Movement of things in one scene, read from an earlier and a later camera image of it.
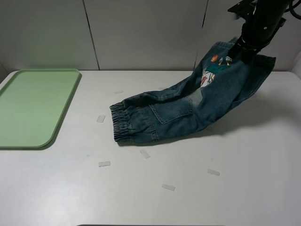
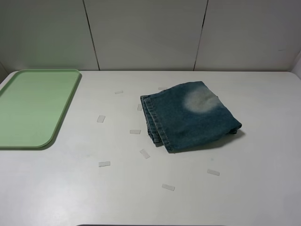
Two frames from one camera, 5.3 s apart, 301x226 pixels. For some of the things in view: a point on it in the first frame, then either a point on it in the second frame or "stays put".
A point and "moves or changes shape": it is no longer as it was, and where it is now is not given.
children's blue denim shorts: [222, 85] moves or changes shape
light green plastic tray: [33, 102] stays put
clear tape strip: [145, 153] stays put
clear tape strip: [104, 164] stays put
